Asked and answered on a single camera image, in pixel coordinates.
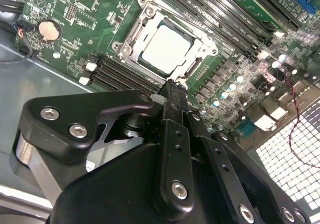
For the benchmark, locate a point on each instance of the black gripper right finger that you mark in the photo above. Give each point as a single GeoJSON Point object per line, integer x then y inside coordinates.
{"type": "Point", "coordinates": [225, 169]}

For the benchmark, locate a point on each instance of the metal socket cover frame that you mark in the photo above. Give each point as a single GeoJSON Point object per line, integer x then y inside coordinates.
{"type": "Point", "coordinates": [201, 47]}

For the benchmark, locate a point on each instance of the silver green CPU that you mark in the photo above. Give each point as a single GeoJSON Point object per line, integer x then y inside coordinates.
{"type": "Point", "coordinates": [165, 47]}

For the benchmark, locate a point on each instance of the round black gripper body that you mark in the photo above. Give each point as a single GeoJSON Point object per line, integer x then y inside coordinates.
{"type": "Point", "coordinates": [112, 189]}

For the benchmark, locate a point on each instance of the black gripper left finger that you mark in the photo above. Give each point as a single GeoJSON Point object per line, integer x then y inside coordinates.
{"type": "Point", "coordinates": [62, 119]}

